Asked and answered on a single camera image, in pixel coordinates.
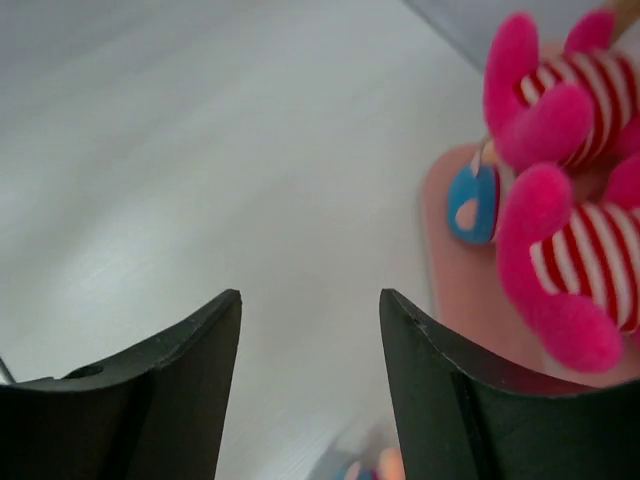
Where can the pink panda plush on shelf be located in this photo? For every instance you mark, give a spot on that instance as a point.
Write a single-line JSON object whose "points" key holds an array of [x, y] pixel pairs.
{"points": [[572, 108]]}

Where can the boy doll plush right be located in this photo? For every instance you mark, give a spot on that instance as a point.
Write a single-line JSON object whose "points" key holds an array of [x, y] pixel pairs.
{"points": [[389, 466]]}

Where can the panda plush yellow glasses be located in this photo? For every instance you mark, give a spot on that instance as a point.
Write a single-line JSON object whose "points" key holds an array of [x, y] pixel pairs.
{"points": [[571, 270]]}

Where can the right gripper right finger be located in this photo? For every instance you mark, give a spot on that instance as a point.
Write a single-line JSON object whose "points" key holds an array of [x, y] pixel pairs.
{"points": [[463, 412]]}

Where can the boy doll plush on shelf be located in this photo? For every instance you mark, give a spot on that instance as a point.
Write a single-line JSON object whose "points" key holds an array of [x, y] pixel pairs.
{"points": [[476, 195]]}

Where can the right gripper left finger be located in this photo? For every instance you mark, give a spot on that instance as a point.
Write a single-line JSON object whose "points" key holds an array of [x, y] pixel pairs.
{"points": [[155, 410]]}

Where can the pink three-tier shelf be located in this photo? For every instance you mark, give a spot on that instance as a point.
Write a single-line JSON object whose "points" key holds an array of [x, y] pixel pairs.
{"points": [[468, 294]]}

